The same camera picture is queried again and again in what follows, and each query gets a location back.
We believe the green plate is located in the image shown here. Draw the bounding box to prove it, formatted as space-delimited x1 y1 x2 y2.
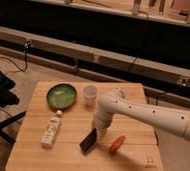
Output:
46 83 77 110

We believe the white ceramic cup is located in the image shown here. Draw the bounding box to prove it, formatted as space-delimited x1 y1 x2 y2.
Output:
83 85 98 107

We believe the black eraser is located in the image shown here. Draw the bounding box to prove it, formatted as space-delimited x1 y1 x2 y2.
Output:
79 129 97 153

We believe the orange carrot toy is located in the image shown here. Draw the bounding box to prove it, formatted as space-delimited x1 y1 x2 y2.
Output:
108 135 125 155

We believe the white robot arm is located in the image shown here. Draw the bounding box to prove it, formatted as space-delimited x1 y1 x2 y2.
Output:
93 88 190 141

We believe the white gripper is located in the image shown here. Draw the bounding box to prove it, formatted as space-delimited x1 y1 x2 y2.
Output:
92 111 113 140

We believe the black floor cable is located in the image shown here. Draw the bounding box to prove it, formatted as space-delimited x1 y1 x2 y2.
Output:
0 39 33 75

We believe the white tube bottle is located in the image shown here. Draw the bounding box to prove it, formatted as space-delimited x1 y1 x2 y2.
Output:
41 110 62 148

